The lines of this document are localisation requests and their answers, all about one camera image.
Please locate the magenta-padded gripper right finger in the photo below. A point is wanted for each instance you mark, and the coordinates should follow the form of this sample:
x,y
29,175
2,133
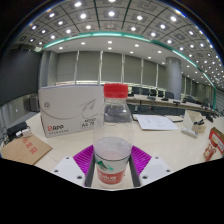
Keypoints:
x,y
155,170

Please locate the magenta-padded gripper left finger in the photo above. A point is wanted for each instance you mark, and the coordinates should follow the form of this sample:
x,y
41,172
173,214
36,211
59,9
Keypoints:
x,y
68,170

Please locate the clear red-capped water bottle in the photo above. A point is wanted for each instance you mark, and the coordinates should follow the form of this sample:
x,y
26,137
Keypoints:
x,y
111,150

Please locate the white printed paper sheets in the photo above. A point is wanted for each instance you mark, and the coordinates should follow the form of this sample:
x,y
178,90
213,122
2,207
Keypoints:
x,y
155,122

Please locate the brown kraft paper folder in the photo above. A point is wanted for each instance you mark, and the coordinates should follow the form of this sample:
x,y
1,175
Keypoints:
x,y
25,149

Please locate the white remote control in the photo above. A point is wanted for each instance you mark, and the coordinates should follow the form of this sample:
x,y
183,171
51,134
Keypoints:
x,y
189,132

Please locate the white copy paper carton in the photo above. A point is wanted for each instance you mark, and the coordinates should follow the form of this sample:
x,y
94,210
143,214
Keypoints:
x,y
66,110

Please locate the small beige open box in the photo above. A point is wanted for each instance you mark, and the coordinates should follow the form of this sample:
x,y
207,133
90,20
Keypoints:
x,y
191,116

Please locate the black power adapter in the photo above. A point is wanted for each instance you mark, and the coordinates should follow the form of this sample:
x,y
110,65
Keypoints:
x,y
15,129

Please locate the long curved conference desk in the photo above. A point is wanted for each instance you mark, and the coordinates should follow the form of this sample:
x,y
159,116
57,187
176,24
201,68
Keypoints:
x,y
160,101

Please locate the brown cardboard box red side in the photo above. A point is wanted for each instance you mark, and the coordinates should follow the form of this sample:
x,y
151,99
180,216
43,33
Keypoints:
x,y
218,140

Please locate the small dark monitor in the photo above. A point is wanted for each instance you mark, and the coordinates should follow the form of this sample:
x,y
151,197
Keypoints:
x,y
34,103

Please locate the black desk microphone unit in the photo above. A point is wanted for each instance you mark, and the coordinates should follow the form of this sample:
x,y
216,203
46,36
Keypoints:
x,y
209,117

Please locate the black office chairs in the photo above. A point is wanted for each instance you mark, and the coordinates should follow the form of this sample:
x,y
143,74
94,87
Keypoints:
x,y
145,91

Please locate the round ceiling lights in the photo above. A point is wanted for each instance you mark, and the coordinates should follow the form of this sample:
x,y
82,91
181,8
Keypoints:
x,y
111,13

